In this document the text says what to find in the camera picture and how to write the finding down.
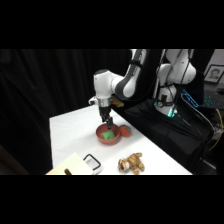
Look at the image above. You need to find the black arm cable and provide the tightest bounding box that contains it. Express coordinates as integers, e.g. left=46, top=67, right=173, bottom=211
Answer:
left=126, top=49, right=168, bottom=103

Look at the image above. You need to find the framed portrait picture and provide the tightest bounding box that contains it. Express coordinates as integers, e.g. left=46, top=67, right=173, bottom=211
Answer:
left=203, top=64, right=224, bottom=85

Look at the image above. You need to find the pink bowl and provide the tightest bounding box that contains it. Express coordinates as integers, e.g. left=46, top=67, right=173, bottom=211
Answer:
left=95, top=123, right=121, bottom=146

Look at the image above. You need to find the pale wooden box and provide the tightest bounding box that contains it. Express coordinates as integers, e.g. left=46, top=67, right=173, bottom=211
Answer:
left=45, top=152, right=95, bottom=176

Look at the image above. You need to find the tiger plush toy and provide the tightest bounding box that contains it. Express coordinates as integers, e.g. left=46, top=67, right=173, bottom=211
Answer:
left=117, top=152, right=146, bottom=175

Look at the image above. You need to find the keyboard with blue lights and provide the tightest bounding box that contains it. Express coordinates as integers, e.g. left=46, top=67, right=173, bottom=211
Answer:
left=181, top=89, right=224, bottom=110

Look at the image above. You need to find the gold wrist camera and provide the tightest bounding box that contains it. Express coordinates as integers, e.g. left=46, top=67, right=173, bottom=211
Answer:
left=110, top=97, right=125, bottom=109

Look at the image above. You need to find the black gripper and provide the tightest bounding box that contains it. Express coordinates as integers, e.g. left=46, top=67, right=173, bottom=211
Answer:
left=98, top=104, right=115, bottom=130

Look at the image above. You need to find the small green light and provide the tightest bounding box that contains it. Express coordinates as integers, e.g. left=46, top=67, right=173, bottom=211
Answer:
left=166, top=107, right=178, bottom=119

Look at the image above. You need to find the green soft triangle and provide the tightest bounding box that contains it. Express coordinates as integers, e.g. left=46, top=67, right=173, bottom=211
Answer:
left=101, top=130, right=116, bottom=141

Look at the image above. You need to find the black robot stand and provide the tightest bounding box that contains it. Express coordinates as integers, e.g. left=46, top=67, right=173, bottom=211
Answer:
left=123, top=98, right=215, bottom=175

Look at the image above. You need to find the yellow cable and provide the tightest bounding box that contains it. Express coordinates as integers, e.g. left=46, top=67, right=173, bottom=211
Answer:
left=209, top=108, right=224, bottom=152

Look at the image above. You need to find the orange round toy fruit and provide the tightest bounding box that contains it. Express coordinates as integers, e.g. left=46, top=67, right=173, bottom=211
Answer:
left=119, top=124, right=133, bottom=138

